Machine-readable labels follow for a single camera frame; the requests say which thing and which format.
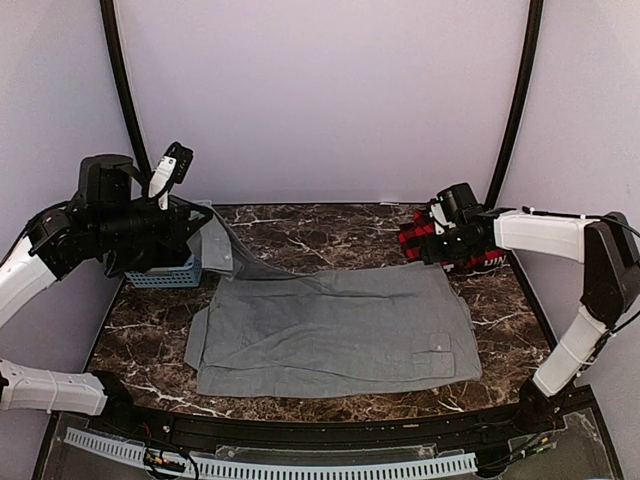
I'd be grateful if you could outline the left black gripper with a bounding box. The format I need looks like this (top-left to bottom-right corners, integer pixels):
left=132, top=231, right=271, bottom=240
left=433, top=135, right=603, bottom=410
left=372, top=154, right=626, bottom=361
left=92, top=192, right=212, bottom=250

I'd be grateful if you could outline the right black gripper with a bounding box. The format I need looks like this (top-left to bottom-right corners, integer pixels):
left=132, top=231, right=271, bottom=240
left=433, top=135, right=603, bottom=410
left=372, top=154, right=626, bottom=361
left=420, top=224, right=478, bottom=265

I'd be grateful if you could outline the red black plaid shirt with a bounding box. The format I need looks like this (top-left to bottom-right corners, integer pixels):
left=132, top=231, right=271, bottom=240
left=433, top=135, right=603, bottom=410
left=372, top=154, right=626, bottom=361
left=397, top=209, right=508, bottom=273

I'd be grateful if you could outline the grey long sleeve shirt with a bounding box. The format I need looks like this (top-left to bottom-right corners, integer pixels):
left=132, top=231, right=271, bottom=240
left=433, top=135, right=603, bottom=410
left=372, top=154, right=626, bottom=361
left=184, top=215, right=482, bottom=398

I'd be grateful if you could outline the light blue plastic basket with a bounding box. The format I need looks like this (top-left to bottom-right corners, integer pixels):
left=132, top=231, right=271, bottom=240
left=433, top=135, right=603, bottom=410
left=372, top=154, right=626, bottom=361
left=125, top=255, right=202, bottom=289

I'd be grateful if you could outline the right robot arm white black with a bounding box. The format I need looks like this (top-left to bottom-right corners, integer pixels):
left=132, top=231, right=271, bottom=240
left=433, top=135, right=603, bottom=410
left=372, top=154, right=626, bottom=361
left=422, top=203, right=639, bottom=398

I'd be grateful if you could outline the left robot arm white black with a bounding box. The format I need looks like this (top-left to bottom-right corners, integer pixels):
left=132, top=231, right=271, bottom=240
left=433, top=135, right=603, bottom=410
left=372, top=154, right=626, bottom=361
left=1, top=260, right=126, bottom=374

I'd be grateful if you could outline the black garment in basket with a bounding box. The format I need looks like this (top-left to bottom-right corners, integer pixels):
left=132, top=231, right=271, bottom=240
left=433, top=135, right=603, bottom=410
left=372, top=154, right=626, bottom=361
left=104, top=240, right=192, bottom=278

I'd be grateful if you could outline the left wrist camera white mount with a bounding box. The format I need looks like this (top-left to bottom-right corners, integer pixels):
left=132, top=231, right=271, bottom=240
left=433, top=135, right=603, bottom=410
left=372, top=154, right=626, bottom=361
left=77, top=142, right=195, bottom=211

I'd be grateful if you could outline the black curved front rail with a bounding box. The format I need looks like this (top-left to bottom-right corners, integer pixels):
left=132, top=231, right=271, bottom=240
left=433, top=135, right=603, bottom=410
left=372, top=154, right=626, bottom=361
left=88, top=404, right=526, bottom=451

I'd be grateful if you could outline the black left corner post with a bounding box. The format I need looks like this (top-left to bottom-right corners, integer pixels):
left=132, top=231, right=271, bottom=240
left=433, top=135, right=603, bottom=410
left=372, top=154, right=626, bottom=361
left=99, top=0, right=151, bottom=178

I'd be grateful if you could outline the black corner post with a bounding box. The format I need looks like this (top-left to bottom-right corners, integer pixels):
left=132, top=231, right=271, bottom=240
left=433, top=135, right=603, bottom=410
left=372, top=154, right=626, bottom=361
left=485, top=0, right=544, bottom=208
left=99, top=0, right=151, bottom=178

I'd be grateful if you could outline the white slotted cable duct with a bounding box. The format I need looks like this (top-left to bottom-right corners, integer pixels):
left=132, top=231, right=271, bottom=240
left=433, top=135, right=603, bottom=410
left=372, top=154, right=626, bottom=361
left=64, top=427, right=477, bottom=479

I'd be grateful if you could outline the black right corner post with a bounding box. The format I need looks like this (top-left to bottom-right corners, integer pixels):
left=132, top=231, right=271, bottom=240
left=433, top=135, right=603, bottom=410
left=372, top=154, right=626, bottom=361
left=485, top=0, right=544, bottom=208

